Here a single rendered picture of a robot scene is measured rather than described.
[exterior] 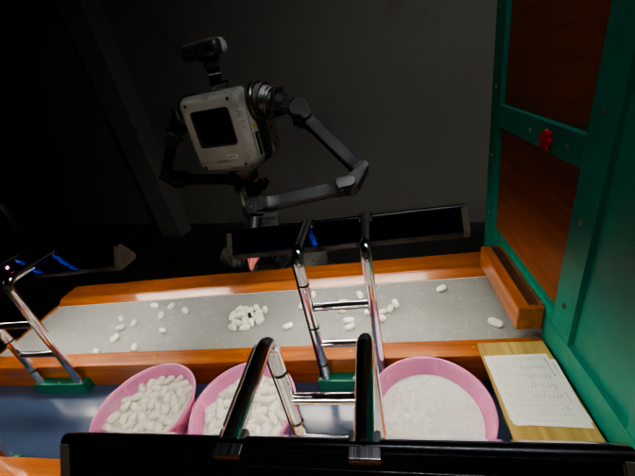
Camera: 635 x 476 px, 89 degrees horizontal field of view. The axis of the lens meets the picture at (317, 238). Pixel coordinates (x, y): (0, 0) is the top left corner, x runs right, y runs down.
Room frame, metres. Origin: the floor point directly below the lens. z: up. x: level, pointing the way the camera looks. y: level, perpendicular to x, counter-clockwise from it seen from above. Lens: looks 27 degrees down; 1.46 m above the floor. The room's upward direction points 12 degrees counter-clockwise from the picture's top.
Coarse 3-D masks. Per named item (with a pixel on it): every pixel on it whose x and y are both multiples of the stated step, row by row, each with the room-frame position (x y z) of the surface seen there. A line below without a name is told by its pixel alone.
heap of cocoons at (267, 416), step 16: (272, 384) 0.62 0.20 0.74; (224, 400) 0.59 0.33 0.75; (256, 400) 0.58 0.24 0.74; (272, 400) 0.57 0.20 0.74; (208, 416) 0.56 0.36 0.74; (224, 416) 0.55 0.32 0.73; (256, 416) 0.53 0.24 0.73; (272, 416) 0.52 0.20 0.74; (208, 432) 0.51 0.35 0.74; (256, 432) 0.49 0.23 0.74; (272, 432) 0.48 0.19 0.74
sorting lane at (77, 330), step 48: (336, 288) 0.97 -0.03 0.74; (384, 288) 0.92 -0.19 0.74; (432, 288) 0.86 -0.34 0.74; (480, 288) 0.81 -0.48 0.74; (96, 336) 0.99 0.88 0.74; (144, 336) 0.93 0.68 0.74; (192, 336) 0.88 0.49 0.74; (240, 336) 0.83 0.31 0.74; (288, 336) 0.78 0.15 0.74; (336, 336) 0.74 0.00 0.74; (384, 336) 0.70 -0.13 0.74; (432, 336) 0.66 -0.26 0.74; (480, 336) 0.63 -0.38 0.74; (528, 336) 0.59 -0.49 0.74
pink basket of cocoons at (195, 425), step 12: (228, 372) 0.66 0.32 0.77; (240, 372) 0.67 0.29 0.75; (264, 372) 0.66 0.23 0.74; (216, 384) 0.64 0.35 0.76; (228, 384) 0.65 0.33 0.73; (204, 396) 0.61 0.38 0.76; (216, 396) 0.62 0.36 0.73; (204, 408) 0.58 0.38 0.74; (192, 420) 0.54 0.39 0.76; (192, 432) 0.51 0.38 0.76; (288, 432) 0.51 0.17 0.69
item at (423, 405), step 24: (408, 384) 0.53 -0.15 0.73; (432, 384) 0.52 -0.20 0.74; (456, 384) 0.51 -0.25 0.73; (408, 408) 0.47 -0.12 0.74; (432, 408) 0.46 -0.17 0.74; (456, 408) 0.45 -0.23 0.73; (408, 432) 0.42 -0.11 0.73; (432, 432) 0.41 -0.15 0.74; (456, 432) 0.40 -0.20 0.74; (480, 432) 0.40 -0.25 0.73
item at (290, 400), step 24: (360, 336) 0.34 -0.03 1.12; (264, 360) 0.34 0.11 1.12; (360, 360) 0.30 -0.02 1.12; (240, 384) 0.31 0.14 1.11; (288, 384) 0.38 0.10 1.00; (360, 384) 0.26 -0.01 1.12; (240, 408) 0.26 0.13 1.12; (288, 408) 0.38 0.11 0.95; (360, 408) 0.23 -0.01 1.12; (384, 408) 0.35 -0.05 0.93; (240, 432) 0.24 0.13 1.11; (360, 432) 0.21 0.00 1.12; (384, 432) 0.34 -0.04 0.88; (216, 456) 0.22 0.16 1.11; (240, 456) 0.22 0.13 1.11; (360, 456) 0.19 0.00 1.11
